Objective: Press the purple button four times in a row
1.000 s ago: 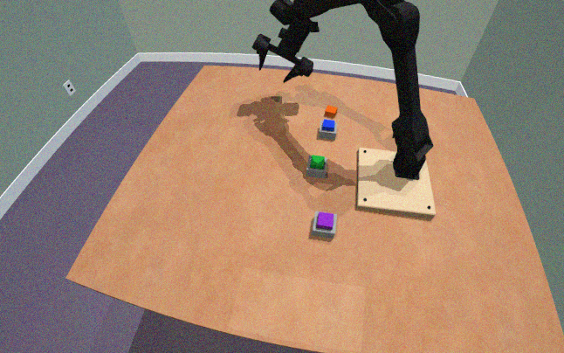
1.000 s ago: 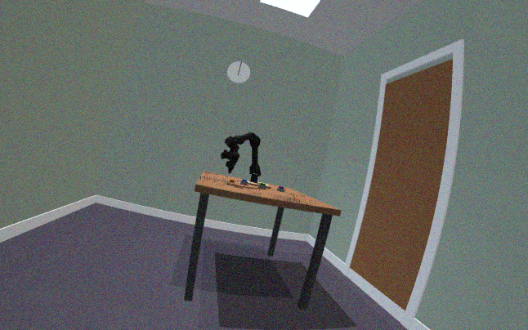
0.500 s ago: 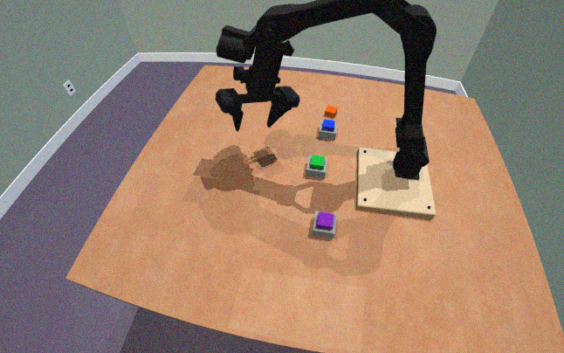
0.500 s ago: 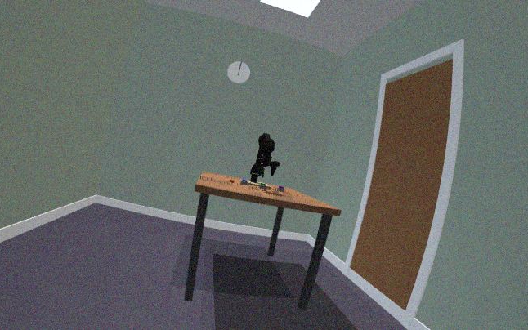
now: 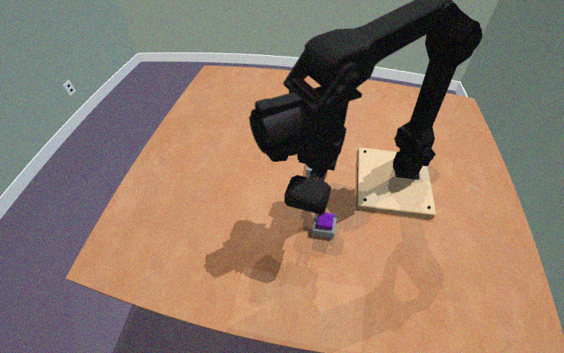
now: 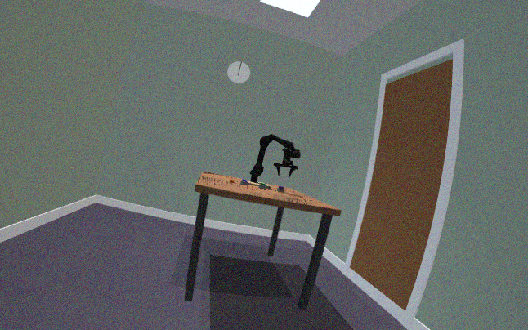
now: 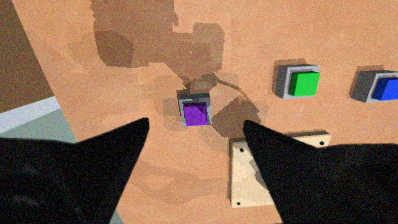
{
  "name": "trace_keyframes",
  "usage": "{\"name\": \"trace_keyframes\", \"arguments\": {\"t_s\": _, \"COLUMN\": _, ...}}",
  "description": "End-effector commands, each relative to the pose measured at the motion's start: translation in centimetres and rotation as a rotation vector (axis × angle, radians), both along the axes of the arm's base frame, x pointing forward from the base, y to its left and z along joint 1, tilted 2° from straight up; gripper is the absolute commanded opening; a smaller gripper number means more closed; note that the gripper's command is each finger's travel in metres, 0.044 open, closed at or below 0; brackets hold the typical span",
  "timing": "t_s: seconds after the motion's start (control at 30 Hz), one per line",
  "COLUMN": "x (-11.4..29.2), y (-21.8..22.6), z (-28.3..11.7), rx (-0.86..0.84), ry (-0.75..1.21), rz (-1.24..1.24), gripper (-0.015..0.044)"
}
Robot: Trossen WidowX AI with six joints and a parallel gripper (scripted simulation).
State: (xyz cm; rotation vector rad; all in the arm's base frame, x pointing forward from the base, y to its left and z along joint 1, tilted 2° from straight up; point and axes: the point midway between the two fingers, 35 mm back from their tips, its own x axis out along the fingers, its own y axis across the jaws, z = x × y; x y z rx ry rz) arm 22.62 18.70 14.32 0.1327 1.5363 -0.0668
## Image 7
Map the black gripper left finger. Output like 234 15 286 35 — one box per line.
0 117 149 224

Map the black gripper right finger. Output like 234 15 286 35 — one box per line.
243 120 398 223

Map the purple button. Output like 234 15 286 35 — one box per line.
179 93 212 127

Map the blue button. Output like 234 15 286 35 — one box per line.
351 70 398 103

